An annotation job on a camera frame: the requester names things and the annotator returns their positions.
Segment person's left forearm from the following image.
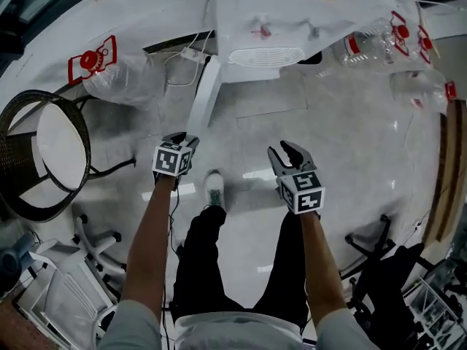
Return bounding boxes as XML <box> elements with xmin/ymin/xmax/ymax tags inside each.
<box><xmin>119</xmin><ymin>175</ymin><xmax>180</xmax><ymax>322</ymax></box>

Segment black office chair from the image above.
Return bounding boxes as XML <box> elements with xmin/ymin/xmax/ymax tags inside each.
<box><xmin>338</xmin><ymin>213</ymin><xmax>436</xmax><ymax>350</ymax></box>

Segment clear water jug red handle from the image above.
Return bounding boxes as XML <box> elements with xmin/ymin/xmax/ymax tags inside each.
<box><xmin>417</xmin><ymin>25</ymin><xmax>434</xmax><ymax>66</ymax></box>
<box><xmin>389</xmin><ymin>69</ymin><xmax>458</xmax><ymax>113</ymax></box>
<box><xmin>67</xmin><ymin>34</ymin><xmax>166</xmax><ymax>106</ymax></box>
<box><xmin>333</xmin><ymin>10</ymin><xmax>409</xmax><ymax>69</ymax></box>

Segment white water dispenser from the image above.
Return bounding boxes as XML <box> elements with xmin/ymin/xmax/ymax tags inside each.
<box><xmin>212</xmin><ymin>0</ymin><xmax>399</xmax><ymax>85</ymax></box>

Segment wire shelf rack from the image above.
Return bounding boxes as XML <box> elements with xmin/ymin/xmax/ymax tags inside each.
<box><xmin>404</xmin><ymin>268</ymin><xmax>467</xmax><ymax>350</ymax></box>

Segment white office chair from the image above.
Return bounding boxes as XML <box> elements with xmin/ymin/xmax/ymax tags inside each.
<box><xmin>14</xmin><ymin>213</ymin><xmax>127</xmax><ymax>344</ymax></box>

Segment person's white shoe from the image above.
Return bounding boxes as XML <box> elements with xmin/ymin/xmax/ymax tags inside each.
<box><xmin>203</xmin><ymin>169</ymin><xmax>228</xmax><ymax>211</ymax></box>

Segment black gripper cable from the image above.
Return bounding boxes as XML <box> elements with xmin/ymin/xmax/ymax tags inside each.
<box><xmin>160</xmin><ymin>179</ymin><xmax>184</xmax><ymax>350</ymax></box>

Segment white seat cushion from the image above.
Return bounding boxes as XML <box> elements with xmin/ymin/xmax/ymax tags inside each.
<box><xmin>36</xmin><ymin>102</ymin><xmax>87</xmax><ymax>191</ymax></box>

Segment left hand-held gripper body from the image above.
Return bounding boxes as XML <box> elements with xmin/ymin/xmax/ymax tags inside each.
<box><xmin>151</xmin><ymin>132</ymin><xmax>201</xmax><ymax>190</ymax></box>

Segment person's black trousers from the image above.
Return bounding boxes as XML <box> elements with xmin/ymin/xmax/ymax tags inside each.
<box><xmin>170</xmin><ymin>205</ymin><xmax>312</xmax><ymax>322</ymax></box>

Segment wooden board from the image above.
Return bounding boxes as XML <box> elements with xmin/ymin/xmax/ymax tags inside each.
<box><xmin>422</xmin><ymin>98</ymin><xmax>467</xmax><ymax>244</ymax></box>

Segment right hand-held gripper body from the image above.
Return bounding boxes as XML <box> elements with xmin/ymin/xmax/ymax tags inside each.
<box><xmin>272</xmin><ymin>161</ymin><xmax>326</xmax><ymax>217</ymax></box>

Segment white power strip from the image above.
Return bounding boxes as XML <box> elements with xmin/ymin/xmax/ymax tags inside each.
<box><xmin>180</xmin><ymin>47</ymin><xmax>207</xmax><ymax>63</ymax></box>

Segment dark wicker chair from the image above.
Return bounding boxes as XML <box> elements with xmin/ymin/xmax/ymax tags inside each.
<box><xmin>0</xmin><ymin>89</ymin><xmax>136</xmax><ymax>224</ymax></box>

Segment person's right forearm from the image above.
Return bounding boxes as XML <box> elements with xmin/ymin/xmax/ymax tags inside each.
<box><xmin>298</xmin><ymin>209</ymin><xmax>348</xmax><ymax>327</ymax></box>

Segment person's grey shirt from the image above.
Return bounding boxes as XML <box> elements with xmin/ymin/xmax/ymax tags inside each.
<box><xmin>97</xmin><ymin>299</ymin><xmax>380</xmax><ymax>350</ymax></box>

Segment white power cable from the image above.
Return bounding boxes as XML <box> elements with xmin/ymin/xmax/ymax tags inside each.
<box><xmin>163</xmin><ymin>30</ymin><xmax>215</xmax><ymax>88</ymax></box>

